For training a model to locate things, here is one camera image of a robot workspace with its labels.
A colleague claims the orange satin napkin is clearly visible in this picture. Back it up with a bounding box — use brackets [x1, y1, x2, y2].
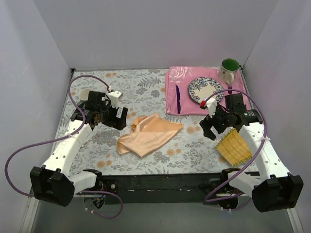
[117, 113, 183, 158]

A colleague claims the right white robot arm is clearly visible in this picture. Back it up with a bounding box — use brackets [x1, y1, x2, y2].
[200, 93, 304, 213]

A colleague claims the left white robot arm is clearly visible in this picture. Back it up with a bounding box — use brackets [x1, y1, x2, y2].
[30, 90, 128, 207]

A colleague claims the grey mug white inside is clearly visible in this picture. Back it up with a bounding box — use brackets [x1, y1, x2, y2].
[79, 89, 91, 101]

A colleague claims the floral mug green inside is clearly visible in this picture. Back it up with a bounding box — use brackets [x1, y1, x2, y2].
[217, 58, 240, 84]

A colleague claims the yellow bamboo mat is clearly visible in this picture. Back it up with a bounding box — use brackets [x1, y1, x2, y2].
[216, 128, 253, 167]

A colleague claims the blue floral plate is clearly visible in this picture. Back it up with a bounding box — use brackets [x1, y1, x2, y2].
[188, 77, 223, 103]

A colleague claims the purple knife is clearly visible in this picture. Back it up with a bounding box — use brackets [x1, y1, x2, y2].
[175, 85, 181, 114]

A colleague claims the pink floral placemat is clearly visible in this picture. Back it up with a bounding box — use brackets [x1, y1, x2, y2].
[165, 66, 252, 116]

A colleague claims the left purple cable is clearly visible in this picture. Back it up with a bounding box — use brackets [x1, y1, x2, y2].
[4, 75, 124, 219]

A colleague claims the purple cable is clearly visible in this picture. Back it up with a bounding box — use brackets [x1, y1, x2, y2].
[201, 89, 268, 211]
[4, 75, 124, 219]

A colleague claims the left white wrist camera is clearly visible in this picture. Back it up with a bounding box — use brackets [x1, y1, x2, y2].
[106, 89, 123, 108]

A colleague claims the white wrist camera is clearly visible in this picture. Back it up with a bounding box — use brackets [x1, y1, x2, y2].
[106, 89, 123, 108]
[200, 98, 218, 117]

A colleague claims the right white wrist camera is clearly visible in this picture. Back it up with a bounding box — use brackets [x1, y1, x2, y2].
[200, 98, 218, 117]

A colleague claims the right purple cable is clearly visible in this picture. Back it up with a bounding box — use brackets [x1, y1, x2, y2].
[201, 89, 268, 211]

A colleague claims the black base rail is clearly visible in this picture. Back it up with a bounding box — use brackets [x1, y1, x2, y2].
[100, 173, 221, 204]

